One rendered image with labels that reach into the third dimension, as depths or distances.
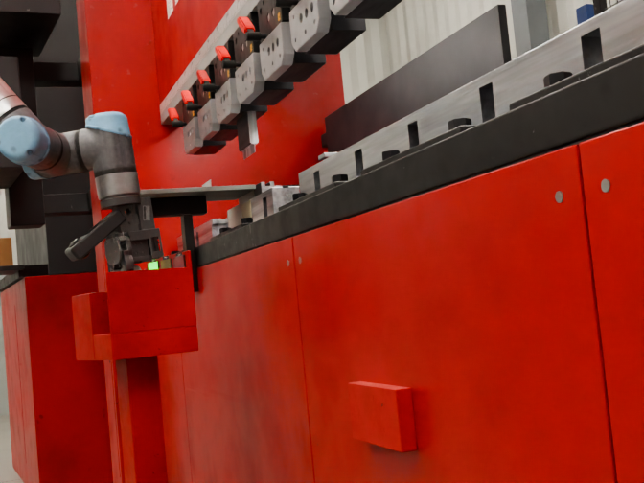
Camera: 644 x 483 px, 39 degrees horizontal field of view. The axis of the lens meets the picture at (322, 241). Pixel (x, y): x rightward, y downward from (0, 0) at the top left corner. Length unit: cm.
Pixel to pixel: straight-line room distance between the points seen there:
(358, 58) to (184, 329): 869
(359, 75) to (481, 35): 804
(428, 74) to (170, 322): 107
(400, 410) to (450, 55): 139
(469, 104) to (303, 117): 203
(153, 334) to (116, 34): 160
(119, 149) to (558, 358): 105
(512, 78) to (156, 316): 83
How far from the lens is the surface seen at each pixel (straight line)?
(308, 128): 313
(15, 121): 156
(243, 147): 217
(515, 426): 86
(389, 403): 106
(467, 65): 223
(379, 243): 109
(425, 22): 973
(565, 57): 97
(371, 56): 1032
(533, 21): 786
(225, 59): 205
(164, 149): 300
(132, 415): 170
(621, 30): 90
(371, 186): 110
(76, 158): 168
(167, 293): 165
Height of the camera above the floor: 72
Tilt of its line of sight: 4 degrees up
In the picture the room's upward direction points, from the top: 5 degrees counter-clockwise
